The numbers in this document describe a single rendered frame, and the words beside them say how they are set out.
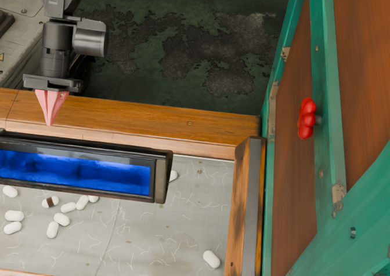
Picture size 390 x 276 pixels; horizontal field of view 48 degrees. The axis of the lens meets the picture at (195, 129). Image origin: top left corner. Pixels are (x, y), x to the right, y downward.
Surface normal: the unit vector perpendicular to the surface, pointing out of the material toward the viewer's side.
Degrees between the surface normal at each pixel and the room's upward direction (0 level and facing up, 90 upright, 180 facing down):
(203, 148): 45
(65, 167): 58
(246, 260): 0
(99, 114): 0
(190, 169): 0
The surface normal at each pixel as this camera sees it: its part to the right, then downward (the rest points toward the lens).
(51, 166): -0.10, 0.42
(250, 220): 0.02, -0.54
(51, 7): 0.04, 0.19
